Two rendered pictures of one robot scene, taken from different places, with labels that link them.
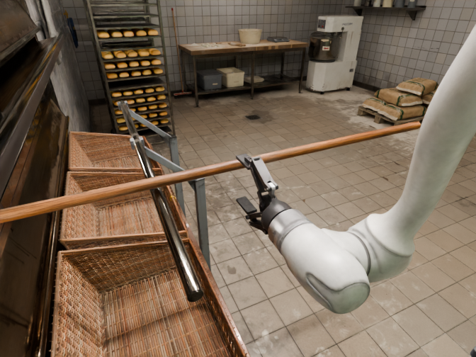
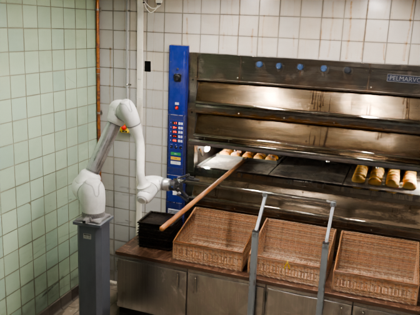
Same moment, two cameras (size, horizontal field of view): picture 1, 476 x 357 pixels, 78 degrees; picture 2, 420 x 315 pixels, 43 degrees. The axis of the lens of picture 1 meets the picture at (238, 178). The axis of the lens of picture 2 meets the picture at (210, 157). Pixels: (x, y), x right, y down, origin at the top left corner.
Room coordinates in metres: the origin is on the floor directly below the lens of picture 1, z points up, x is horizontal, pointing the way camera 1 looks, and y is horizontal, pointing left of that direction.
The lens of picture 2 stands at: (3.25, -2.58, 2.32)
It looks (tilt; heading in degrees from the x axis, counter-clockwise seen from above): 14 degrees down; 134
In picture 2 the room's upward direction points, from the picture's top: 2 degrees clockwise
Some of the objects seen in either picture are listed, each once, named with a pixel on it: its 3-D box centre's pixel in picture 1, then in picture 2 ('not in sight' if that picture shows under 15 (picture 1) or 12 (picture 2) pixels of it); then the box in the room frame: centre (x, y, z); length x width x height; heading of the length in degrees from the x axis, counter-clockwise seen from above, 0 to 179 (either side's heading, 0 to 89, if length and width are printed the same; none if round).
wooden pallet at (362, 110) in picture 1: (405, 112); not in sight; (4.47, -2.61, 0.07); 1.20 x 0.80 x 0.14; 114
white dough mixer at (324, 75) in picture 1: (330, 55); not in sight; (6.06, -1.76, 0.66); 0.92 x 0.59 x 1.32; 114
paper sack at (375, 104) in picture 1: (384, 102); not in sight; (4.51, -2.26, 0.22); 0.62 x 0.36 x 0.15; 119
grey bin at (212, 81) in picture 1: (208, 78); not in sight; (5.47, 0.52, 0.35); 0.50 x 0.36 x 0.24; 24
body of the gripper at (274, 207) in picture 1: (273, 212); (176, 185); (0.54, -0.08, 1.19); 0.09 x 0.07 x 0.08; 25
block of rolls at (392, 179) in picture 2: not in sight; (385, 174); (1.38, 1.42, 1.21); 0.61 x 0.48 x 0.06; 114
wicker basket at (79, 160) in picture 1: (115, 159); (376, 265); (1.69, 0.79, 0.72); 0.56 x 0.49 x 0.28; 26
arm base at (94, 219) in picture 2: not in sight; (92, 215); (0.30, -0.63, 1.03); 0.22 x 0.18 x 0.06; 118
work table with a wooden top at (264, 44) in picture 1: (244, 70); not in sight; (5.76, -0.11, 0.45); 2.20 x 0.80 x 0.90; 114
